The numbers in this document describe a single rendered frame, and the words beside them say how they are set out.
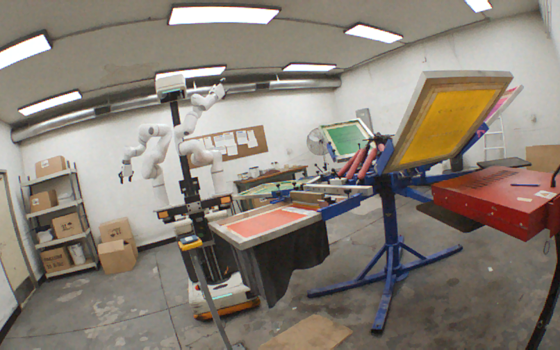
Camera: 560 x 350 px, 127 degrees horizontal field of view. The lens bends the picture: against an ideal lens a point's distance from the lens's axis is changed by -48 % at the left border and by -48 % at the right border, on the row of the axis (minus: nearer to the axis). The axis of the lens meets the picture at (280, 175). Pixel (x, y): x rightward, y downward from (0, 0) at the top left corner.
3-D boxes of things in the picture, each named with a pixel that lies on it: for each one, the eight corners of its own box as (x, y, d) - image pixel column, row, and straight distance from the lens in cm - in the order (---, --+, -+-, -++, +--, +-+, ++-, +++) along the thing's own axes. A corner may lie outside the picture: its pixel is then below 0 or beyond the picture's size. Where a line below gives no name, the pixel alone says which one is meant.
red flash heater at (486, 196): (583, 206, 120) (586, 175, 117) (533, 252, 82) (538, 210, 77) (495, 185, 151) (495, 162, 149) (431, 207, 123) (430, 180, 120)
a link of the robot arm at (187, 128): (199, 154, 165) (180, 159, 173) (205, 129, 178) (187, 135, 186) (185, 137, 155) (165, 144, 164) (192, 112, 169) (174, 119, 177)
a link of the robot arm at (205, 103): (190, 107, 188) (187, 97, 182) (199, 98, 194) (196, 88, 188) (207, 113, 180) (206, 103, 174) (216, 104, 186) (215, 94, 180)
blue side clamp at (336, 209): (324, 221, 144) (322, 209, 142) (318, 220, 148) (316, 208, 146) (360, 205, 163) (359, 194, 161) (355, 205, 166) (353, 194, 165)
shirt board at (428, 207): (520, 219, 140) (521, 203, 137) (465, 248, 113) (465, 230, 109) (406, 182, 241) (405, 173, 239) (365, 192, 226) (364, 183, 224)
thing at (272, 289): (273, 307, 152) (255, 240, 133) (269, 305, 155) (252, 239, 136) (335, 276, 171) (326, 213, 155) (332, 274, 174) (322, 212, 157)
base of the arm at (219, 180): (212, 194, 201) (208, 173, 199) (228, 189, 201) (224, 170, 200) (214, 196, 185) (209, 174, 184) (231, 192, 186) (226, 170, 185)
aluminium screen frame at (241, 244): (240, 251, 124) (238, 243, 122) (208, 228, 178) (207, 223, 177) (359, 203, 164) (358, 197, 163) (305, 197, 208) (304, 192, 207)
